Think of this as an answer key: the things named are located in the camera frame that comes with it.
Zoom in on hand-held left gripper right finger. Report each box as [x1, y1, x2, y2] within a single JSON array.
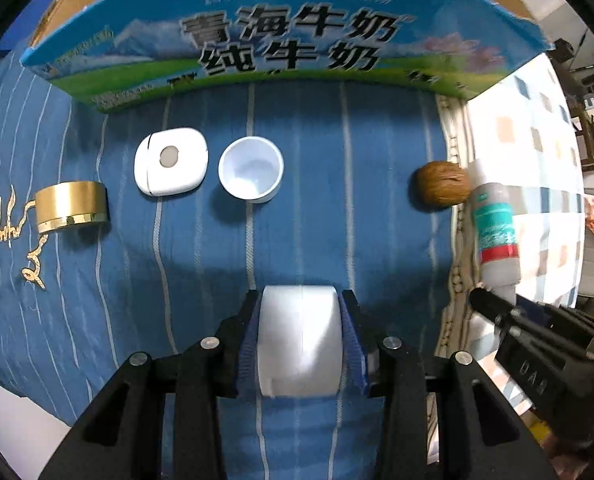
[[340, 288, 558, 480]]

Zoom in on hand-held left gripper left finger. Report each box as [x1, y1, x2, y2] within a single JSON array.
[[37, 289, 262, 480]]

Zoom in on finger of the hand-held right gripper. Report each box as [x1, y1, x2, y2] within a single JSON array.
[[470, 286, 594, 362]]

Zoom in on white tape roll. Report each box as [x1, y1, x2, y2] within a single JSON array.
[[257, 285, 346, 399]]

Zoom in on blue printed cardboard box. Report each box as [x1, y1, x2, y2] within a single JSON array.
[[19, 0, 554, 114]]

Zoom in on blue striped blanket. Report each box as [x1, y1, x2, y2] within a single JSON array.
[[0, 45, 472, 480]]

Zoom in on white tube with teal label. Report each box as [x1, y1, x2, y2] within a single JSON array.
[[469, 159, 522, 306]]

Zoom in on checkered pastel bedsheet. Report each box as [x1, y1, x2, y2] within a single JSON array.
[[427, 53, 586, 466]]

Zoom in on brown walnut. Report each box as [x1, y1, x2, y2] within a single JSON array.
[[416, 161, 472, 209]]

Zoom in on white round cup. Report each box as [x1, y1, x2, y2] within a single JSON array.
[[218, 136, 284, 205]]

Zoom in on white rounded case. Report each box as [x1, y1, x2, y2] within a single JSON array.
[[134, 128, 210, 197]]

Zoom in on gold tape roll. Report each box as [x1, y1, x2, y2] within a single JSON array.
[[35, 182, 110, 234]]

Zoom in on dark wooden chair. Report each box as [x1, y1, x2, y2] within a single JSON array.
[[547, 30, 594, 171]]

